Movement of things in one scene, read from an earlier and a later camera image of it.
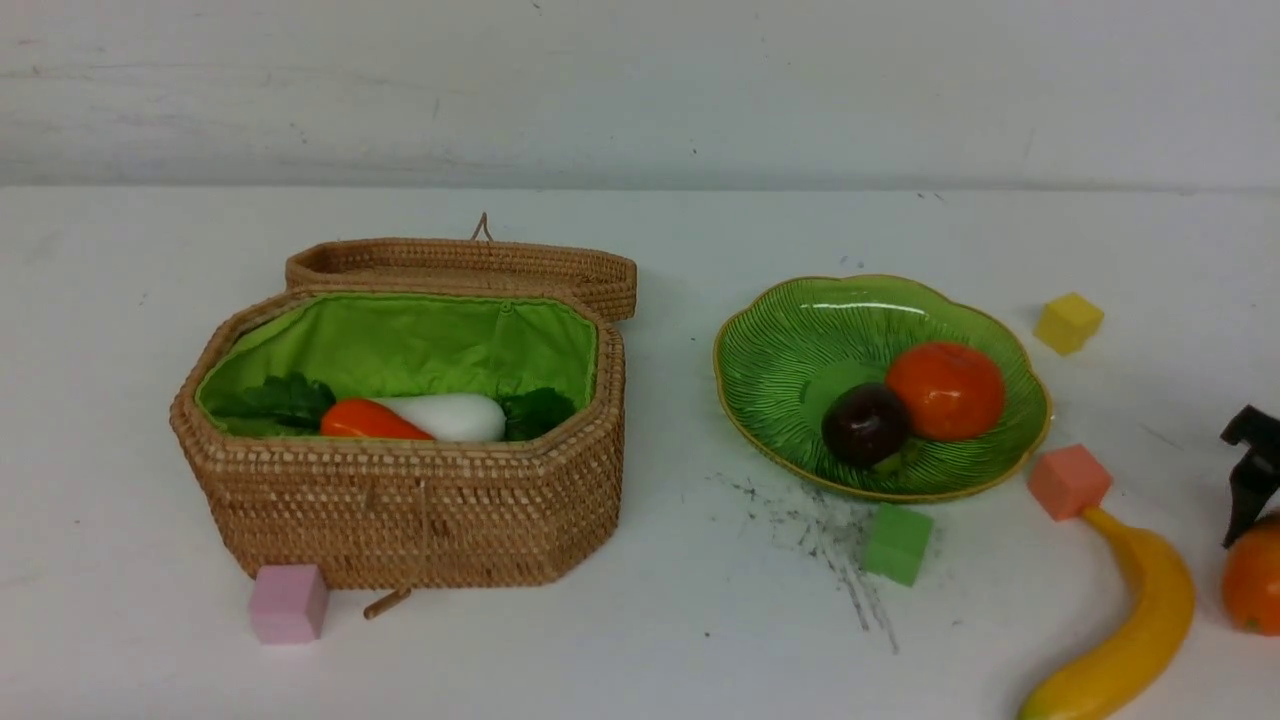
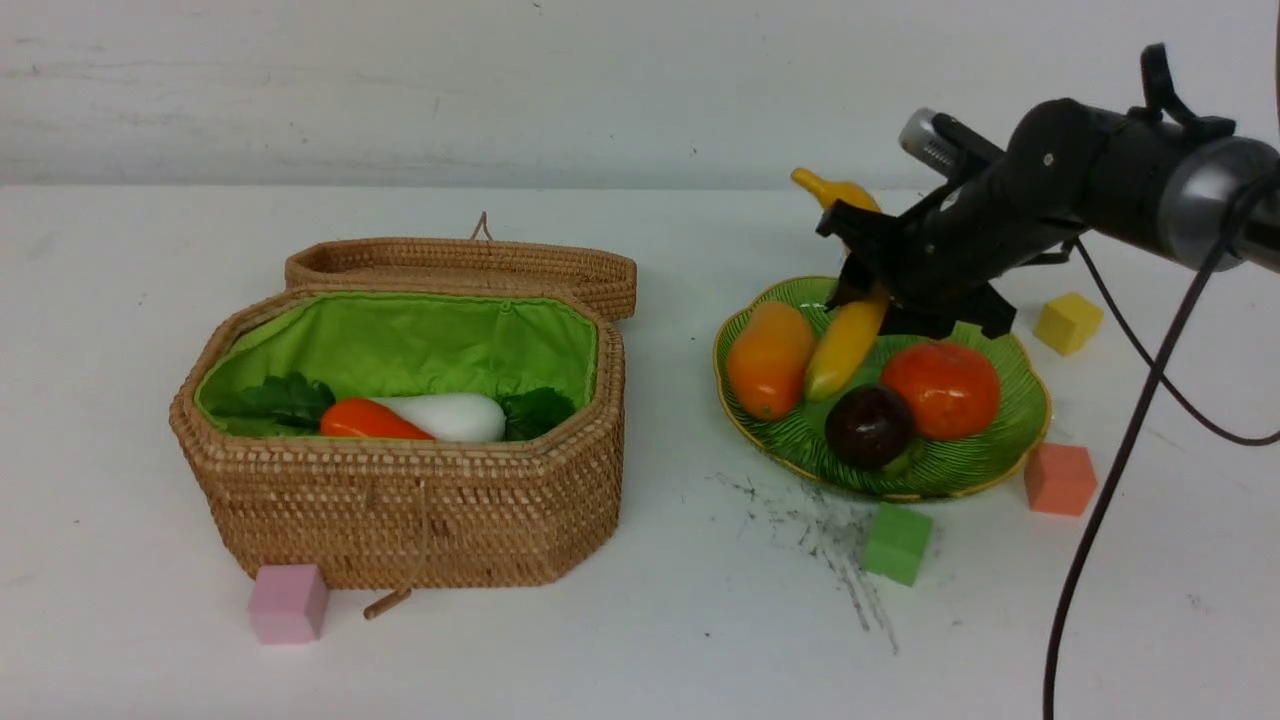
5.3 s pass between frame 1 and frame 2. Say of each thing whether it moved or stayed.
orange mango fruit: moved
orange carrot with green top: stayed
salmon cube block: stayed
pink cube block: stayed
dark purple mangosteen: stayed
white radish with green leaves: stayed
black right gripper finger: moved
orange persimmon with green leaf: stayed
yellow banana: moved
